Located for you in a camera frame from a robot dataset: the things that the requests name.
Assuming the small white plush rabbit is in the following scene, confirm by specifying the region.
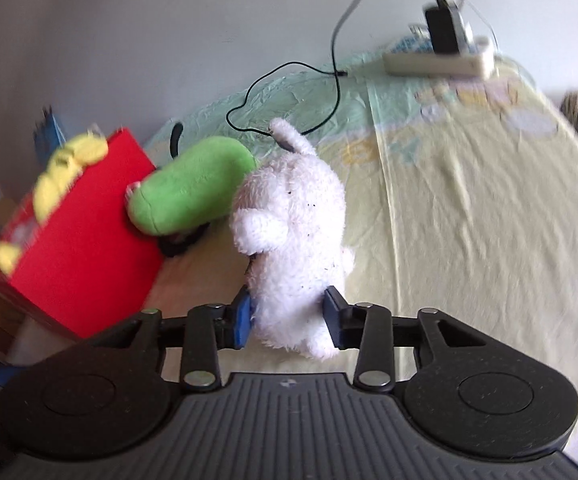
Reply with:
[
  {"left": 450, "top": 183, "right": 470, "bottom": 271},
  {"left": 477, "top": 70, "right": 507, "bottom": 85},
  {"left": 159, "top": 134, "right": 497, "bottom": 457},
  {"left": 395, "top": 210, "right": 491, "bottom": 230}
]
[{"left": 229, "top": 117, "right": 357, "bottom": 361}]

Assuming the white power strip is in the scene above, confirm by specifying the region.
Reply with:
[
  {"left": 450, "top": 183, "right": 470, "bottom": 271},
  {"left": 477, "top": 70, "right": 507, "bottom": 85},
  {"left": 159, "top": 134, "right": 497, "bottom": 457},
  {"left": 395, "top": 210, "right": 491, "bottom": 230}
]
[{"left": 383, "top": 35, "right": 496, "bottom": 81}]

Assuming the white charger plug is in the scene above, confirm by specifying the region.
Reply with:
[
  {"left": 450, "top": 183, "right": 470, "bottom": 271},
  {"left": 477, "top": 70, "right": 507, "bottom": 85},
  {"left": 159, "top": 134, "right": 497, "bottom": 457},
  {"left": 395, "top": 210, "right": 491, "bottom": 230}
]
[{"left": 452, "top": 5, "right": 475, "bottom": 51}]

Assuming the red cardboard box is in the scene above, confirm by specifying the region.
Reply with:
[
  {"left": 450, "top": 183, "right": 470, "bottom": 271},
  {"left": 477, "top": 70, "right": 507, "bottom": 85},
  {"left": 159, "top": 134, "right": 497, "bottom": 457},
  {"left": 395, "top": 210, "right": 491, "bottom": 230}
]
[{"left": 0, "top": 127, "right": 170, "bottom": 341}]

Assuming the green plush toy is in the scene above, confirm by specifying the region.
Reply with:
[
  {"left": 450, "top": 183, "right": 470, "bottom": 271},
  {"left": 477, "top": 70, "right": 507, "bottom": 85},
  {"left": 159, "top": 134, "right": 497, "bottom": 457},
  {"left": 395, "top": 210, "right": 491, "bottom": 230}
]
[{"left": 126, "top": 122, "right": 260, "bottom": 258}]

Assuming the black charging cable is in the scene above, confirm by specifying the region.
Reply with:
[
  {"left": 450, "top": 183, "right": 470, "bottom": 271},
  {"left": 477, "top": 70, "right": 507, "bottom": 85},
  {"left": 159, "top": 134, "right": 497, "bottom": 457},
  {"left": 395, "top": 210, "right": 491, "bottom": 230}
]
[{"left": 226, "top": 0, "right": 450, "bottom": 136}]

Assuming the black charger adapter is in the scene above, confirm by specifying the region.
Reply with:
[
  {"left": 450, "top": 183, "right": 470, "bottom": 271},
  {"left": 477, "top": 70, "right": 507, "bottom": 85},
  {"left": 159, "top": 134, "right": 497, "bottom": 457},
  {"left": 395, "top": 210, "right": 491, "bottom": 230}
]
[{"left": 424, "top": 0, "right": 462, "bottom": 56}]

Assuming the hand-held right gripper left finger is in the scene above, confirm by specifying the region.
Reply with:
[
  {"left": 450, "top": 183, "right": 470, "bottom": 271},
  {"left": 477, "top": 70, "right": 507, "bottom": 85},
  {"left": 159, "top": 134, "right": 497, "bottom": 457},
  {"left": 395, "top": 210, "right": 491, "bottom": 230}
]
[{"left": 89, "top": 287, "right": 256, "bottom": 394}]

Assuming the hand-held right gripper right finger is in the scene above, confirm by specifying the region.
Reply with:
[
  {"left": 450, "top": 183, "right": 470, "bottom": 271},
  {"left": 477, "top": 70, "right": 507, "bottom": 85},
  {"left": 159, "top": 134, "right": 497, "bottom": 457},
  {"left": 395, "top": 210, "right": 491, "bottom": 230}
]
[{"left": 323, "top": 286, "right": 487, "bottom": 394}]

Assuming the yellow plush tiger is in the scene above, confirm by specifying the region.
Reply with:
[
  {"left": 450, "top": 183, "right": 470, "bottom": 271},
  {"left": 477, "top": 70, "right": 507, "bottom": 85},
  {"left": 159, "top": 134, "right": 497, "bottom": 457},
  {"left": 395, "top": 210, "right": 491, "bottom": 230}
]
[{"left": 0, "top": 132, "right": 110, "bottom": 276}]

